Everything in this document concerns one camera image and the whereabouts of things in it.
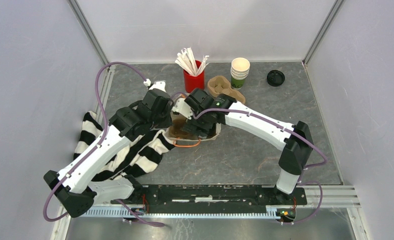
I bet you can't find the black white striped cloth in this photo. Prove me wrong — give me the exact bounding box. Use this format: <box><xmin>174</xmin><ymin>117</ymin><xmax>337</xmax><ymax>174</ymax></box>
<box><xmin>73</xmin><ymin>111</ymin><xmax>175</xmax><ymax>182</ymax></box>

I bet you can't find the stack of paper cups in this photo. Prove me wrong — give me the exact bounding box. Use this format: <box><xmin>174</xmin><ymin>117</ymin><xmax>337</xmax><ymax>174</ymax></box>
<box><xmin>230</xmin><ymin>57</ymin><xmax>251</xmax><ymax>90</ymax></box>

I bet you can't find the white slotted cable duct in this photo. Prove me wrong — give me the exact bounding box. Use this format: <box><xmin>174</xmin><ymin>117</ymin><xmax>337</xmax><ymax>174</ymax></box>
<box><xmin>81</xmin><ymin>205</ymin><xmax>281</xmax><ymax>220</ymax></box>

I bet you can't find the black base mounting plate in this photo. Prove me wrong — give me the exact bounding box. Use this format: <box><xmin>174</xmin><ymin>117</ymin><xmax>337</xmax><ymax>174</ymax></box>
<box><xmin>123</xmin><ymin>184</ymin><xmax>308</xmax><ymax>214</ymax></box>

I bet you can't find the red straw holder cup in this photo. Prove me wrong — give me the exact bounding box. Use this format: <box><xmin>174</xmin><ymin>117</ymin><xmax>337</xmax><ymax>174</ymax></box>
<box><xmin>183</xmin><ymin>69</ymin><xmax>205</xmax><ymax>93</ymax></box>

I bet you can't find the white wrapped straws bundle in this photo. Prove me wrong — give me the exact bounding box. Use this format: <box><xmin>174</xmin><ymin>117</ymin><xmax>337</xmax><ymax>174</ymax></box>
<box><xmin>174</xmin><ymin>47</ymin><xmax>210</xmax><ymax>77</ymax></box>

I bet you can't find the beige paper gift bag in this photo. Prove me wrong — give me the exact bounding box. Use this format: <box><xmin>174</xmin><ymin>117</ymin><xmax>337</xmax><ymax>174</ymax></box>
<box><xmin>164</xmin><ymin>93</ymin><xmax>222</xmax><ymax>148</ymax></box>

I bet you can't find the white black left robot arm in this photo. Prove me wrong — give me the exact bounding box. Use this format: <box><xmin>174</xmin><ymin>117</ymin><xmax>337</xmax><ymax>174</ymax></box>
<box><xmin>43</xmin><ymin>88</ymin><xmax>171</xmax><ymax>218</ymax></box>

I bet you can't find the stack of black lids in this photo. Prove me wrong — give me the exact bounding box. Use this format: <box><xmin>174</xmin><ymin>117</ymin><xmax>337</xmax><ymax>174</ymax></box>
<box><xmin>266</xmin><ymin>69</ymin><xmax>286</xmax><ymax>87</ymax></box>

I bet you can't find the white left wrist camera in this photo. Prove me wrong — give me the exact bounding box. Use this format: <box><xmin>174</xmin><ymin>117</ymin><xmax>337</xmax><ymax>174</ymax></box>
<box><xmin>143</xmin><ymin>78</ymin><xmax>166</xmax><ymax>93</ymax></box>

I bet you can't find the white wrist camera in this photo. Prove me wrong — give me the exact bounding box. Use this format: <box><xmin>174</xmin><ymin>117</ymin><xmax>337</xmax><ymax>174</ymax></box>
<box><xmin>143</xmin><ymin>78</ymin><xmax>166</xmax><ymax>93</ymax></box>
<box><xmin>171</xmin><ymin>97</ymin><xmax>194</xmax><ymax>119</ymax></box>

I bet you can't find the brown pulp cup carrier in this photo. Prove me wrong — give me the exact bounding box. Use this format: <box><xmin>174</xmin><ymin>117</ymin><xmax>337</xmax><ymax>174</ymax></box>
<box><xmin>167</xmin><ymin>118</ymin><xmax>221</xmax><ymax>140</ymax></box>

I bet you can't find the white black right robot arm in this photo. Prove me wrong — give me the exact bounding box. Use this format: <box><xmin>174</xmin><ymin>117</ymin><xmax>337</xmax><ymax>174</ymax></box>
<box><xmin>172</xmin><ymin>88</ymin><xmax>315</xmax><ymax>195</ymax></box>

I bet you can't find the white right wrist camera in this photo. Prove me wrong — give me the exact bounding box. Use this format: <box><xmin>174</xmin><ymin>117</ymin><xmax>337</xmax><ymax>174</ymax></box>
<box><xmin>171</xmin><ymin>97</ymin><xmax>194</xmax><ymax>119</ymax></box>

